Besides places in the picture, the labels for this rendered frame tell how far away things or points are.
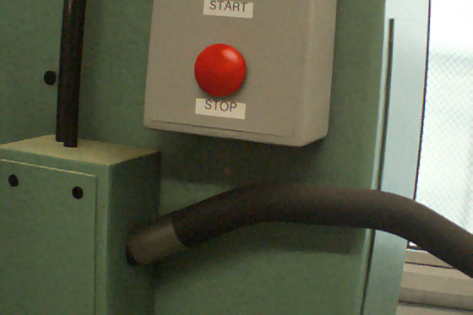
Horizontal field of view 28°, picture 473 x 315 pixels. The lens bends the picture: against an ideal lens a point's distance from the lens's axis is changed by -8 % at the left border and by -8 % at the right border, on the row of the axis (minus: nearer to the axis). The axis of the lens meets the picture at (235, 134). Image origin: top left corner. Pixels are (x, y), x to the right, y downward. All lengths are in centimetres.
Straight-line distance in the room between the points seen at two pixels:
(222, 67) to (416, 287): 161
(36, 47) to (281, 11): 25
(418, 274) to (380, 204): 156
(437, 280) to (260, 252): 150
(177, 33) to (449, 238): 20
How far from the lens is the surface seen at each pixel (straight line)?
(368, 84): 62
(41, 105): 75
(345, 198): 58
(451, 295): 212
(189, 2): 58
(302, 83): 56
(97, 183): 60
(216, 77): 57
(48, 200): 61
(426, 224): 58
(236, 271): 66
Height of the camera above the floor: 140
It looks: 7 degrees down
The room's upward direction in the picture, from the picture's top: 4 degrees clockwise
